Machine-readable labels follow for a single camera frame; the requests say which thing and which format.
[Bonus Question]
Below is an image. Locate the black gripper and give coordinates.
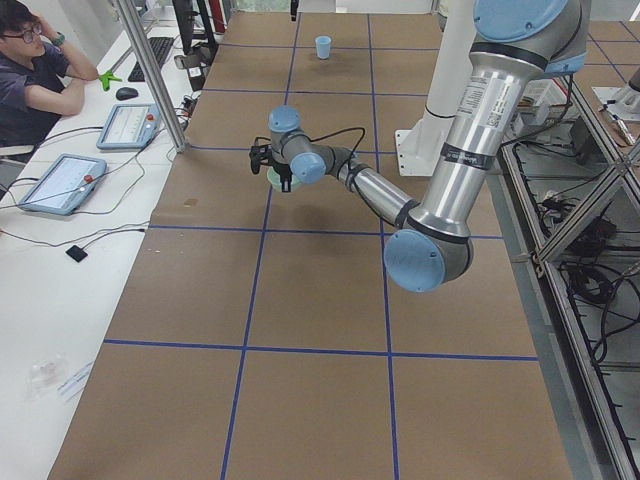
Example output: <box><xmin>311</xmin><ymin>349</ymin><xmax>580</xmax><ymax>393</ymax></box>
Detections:
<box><xmin>271</xmin><ymin>0</ymin><xmax>299</xmax><ymax>193</ymax></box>

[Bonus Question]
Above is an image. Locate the light blue paper cup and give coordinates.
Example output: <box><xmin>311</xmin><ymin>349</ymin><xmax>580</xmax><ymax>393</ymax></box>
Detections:
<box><xmin>315</xmin><ymin>35</ymin><xmax>332</xmax><ymax>60</ymax></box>

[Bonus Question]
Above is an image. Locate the mint green ceramic bowl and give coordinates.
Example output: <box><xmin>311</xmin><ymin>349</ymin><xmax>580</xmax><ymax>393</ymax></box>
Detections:
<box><xmin>267</xmin><ymin>167</ymin><xmax>302</xmax><ymax>193</ymax></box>

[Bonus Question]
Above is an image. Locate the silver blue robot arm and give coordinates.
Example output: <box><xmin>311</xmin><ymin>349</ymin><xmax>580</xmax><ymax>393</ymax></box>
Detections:
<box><xmin>250</xmin><ymin>1</ymin><xmax>591</xmax><ymax>293</ymax></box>

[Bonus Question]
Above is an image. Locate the black monitor stand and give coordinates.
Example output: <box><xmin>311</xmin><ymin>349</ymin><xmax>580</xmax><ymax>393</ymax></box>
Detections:
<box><xmin>172</xmin><ymin>0</ymin><xmax>218</xmax><ymax>70</ymax></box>

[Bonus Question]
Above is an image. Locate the black keyboard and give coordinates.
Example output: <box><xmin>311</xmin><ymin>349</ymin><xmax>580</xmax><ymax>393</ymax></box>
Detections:
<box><xmin>127</xmin><ymin>36</ymin><xmax>176</xmax><ymax>83</ymax></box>

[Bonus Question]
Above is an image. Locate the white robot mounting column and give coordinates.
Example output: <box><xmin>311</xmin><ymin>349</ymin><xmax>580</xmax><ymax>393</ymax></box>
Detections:
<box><xmin>395</xmin><ymin>0</ymin><xmax>476</xmax><ymax>177</ymax></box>

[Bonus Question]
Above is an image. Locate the far blue teach pendant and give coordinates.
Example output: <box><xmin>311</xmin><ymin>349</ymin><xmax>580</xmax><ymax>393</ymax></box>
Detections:
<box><xmin>96</xmin><ymin>104</ymin><xmax>161</xmax><ymax>151</ymax></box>

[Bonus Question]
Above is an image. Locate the blue teach pendant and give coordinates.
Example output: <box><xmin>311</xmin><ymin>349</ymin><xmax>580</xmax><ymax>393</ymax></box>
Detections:
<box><xmin>17</xmin><ymin>154</ymin><xmax>107</xmax><ymax>216</ymax></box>
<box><xmin>96</xmin><ymin>104</ymin><xmax>161</xmax><ymax>151</ymax></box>

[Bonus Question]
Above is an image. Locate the black computer mouse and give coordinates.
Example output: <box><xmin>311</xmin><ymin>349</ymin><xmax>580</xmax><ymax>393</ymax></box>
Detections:
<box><xmin>115</xmin><ymin>87</ymin><xmax>139</xmax><ymax>101</ymax></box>

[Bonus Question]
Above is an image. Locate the green plastic tool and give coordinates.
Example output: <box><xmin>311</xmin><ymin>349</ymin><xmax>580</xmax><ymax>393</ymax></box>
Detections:
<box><xmin>99</xmin><ymin>70</ymin><xmax>122</xmax><ymax>91</ymax></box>

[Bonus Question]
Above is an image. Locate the near blue teach pendant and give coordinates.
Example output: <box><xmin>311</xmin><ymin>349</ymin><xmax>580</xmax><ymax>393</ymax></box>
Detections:
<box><xmin>17</xmin><ymin>154</ymin><xmax>107</xmax><ymax>216</ymax></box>

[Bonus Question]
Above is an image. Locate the seated person dark shirt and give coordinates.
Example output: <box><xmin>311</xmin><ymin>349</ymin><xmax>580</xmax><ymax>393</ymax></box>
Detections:
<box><xmin>1</xmin><ymin>1</ymin><xmax>99</xmax><ymax>148</ymax></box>

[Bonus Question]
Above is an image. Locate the small black square pad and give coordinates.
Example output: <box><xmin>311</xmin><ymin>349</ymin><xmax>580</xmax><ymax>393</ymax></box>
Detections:
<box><xmin>65</xmin><ymin>245</ymin><xmax>88</xmax><ymax>263</ymax></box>

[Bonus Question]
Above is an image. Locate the white power strip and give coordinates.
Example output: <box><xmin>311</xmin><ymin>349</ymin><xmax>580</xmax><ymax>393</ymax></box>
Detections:
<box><xmin>538</xmin><ymin>190</ymin><xmax>564</xmax><ymax>205</ymax></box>

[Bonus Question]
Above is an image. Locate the clear plastic bag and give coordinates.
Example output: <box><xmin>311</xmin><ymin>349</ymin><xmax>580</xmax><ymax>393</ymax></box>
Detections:
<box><xmin>26</xmin><ymin>353</ymin><xmax>68</xmax><ymax>401</ymax></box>

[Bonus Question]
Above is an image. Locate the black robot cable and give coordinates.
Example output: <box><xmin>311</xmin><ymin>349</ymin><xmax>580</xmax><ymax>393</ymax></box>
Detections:
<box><xmin>299</xmin><ymin>126</ymin><xmax>421</xmax><ymax>226</ymax></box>

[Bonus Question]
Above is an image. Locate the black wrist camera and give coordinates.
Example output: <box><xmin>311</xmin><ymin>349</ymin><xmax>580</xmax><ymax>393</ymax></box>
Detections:
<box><xmin>249</xmin><ymin>136</ymin><xmax>273</xmax><ymax>175</ymax></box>

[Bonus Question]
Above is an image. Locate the aluminium frame post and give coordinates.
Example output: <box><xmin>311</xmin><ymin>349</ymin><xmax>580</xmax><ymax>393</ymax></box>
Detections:
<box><xmin>115</xmin><ymin>0</ymin><xmax>187</xmax><ymax>153</ymax></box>

